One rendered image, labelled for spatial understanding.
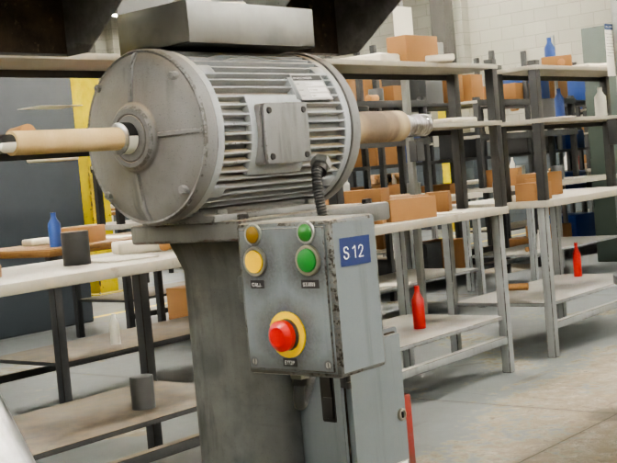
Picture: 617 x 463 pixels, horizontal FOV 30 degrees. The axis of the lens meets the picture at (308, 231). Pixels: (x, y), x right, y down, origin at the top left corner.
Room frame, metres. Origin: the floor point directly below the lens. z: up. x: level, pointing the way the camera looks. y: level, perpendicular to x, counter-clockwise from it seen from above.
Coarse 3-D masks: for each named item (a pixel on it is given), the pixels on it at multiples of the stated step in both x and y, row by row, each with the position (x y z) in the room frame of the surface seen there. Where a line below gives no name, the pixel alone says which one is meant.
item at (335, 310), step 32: (288, 224) 1.46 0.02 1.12; (320, 224) 1.43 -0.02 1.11; (352, 224) 1.46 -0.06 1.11; (288, 256) 1.46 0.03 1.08; (320, 256) 1.43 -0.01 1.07; (352, 256) 1.45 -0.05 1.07; (256, 288) 1.50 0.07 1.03; (288, 288) 1.46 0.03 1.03; (320, 288) 1.43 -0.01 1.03; (352, 288) 1.45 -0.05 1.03; (256, 320) 1.50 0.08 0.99; (288, 320) 1.47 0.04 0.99; (320, 320) 1.43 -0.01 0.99; (352, 320) 1.44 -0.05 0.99; (256, 352) 1.51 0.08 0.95; (288, 352) 1.47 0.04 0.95; (320, 352) 1.44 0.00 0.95; (352, 352) 1.44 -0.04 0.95; (384, 352) 1.49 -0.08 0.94
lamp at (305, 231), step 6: (300, 222) 1.44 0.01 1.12; (306, 222) 1.44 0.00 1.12; (300, 228) 1.44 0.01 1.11; (306, 228) 1.43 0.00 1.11; (312, 228) 1.43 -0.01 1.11; (300, 234) 1.44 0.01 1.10; (306, 234) 1.43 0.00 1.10; (312, 234) 1.43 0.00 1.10; (300, 240) 1.44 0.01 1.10; (306, 240) 1.43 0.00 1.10; (312, 240) 1.43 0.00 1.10
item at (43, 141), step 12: (12, 132) 1.49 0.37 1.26; (24, 132) 1.50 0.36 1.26; (36, 132) 1.51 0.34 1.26; (48, 132) 1.52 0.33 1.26; (60, 132) 1.54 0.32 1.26; (72, 132) 1.55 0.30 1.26; (84, 132) 1.57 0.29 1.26; (96, 132) 1.58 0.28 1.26; (108, 132) 1.60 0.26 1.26; (120, 132) 1.61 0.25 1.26; (24, 144) 1.49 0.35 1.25; (36, 144) 1.50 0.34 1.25; (48, 144) 1.52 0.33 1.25; (60, 144) 1.53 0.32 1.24; (72, 144) 1.55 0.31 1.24; (84, 144) 1.56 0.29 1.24; (96, 144) 1.58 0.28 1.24; (108, 144) 1.60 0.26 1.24; (120, 144) 1.61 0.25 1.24
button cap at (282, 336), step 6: (276, 324) 1.46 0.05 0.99; (282, 324) 1.45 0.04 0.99; (288, 324) 1.45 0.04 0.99; (270, 330) 1.46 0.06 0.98; (276, 330) 1.45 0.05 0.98; (282, 330) 1.45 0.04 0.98; (288, 330) 1.45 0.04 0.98; (270, 336) 1.46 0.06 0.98; (276, 336) 1.45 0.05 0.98; (282, 336) 1.45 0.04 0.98; (288, 336) 1.44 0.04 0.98; (294, 336) 1.45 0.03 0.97; (270, 342) 1.47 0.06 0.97; (276, 342) 1.45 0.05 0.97; (282, 342) 1.45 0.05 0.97; (288, 342) 1.45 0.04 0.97; (294, 342) 1.45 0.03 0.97; (276, 348) 1.46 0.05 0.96; (282, 348) 1.45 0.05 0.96; (288, 348) 1.45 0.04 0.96
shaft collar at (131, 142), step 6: (114, 126) 1.63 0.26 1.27; (120, 126) 1.62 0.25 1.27; (126, 126) 1.62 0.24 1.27; (132, 126) 1.63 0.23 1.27; (126, 132) 1.62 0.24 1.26; (132, 132) 1.62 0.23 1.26; (126, 138) 1.62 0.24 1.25; (132, 138) 1.62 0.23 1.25; (138, 138) 1.63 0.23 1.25; (126, 144) 1.62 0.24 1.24; (132, 144) 1.62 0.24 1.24; (120, 150) 1.63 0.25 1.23; (126, 150) 1.62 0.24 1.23; (132, 150) 1.63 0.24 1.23
